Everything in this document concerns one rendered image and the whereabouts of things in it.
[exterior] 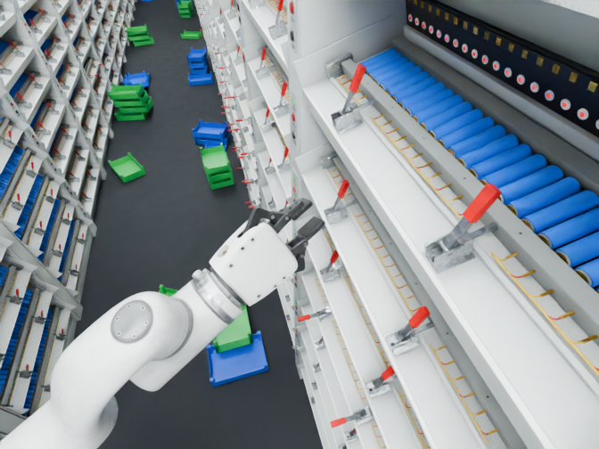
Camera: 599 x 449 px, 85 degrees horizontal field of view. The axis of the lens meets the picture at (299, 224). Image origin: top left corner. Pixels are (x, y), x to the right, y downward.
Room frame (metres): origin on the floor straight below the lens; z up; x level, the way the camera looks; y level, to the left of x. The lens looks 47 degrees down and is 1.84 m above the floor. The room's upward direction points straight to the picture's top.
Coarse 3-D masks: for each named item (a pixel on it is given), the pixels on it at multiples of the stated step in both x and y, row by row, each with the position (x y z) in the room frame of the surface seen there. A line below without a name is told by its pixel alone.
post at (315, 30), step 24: (288, 0) 0.69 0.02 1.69; (312, 0) 0.61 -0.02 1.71; (336, 0) 0.62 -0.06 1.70; (360, 0) 0.63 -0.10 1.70; (384, 0) 0.65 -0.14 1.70; (288, 24) 0.69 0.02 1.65; (312, 24) 0.61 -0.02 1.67; (336, 24) 0.62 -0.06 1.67; (360, 24) 0.64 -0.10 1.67; (288, 48) 0.69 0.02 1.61; (312, 48) 0.61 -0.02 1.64; (312, 120) 0.61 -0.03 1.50; (312, 144) 0.61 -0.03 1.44
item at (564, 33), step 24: (456, 0) 0.56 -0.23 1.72; (480, 0) 0.51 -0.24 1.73; (504, 0) 0.48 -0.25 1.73; (528, 0) 0.44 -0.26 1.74; (504, 24) 0.46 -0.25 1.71; (528, 24) 0.43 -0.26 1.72; (552, 24) 0.40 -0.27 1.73; (576, 24) 0.38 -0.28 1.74; (552, 48) 0.39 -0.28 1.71; (576, 48) 0.36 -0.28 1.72
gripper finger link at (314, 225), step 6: (312, 222) 0.36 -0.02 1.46; (318, 222) 0.35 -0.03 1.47; (324, 222) 0.35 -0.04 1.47; (300, 228) 0.36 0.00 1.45; (306, 228) 0.35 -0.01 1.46; (312, 228) 0.34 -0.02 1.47; (318, 228) 0.34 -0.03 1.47; (300, 234) 0.34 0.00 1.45; (306, 234) 0.34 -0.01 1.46; (312, 234) 0.34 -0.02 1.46; (300, 240) 0.33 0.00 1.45; (300, 252) 0.32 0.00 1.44; (300, 258) 0.32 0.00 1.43
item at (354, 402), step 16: (304, 272) 0.61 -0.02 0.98; (320, 288) 0.55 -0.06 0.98; (320, 304) 0.50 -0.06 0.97; (336, 336) 0.40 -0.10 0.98; (336, 352) 0.35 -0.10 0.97; (336, 368) 0.31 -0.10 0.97; (352, 368) 0.31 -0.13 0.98; (352, 384) 0.27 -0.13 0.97; (352, 400) 0.24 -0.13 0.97; (368, 432) 0.17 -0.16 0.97; (368, 448) 0.14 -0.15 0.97; (384, 448) 0.14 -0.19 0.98
